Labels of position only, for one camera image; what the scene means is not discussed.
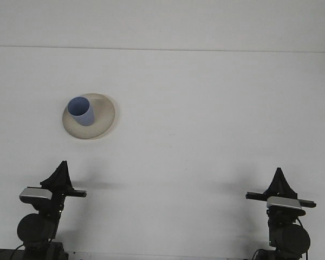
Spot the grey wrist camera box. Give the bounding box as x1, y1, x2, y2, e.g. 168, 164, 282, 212
265, 196, 306, 217
18, 186, 54, 203

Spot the pale blue cup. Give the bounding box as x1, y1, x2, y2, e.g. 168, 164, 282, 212
67, 96, 95, 127

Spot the pale round plate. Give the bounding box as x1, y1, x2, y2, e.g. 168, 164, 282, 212
62, 93, 117, 140

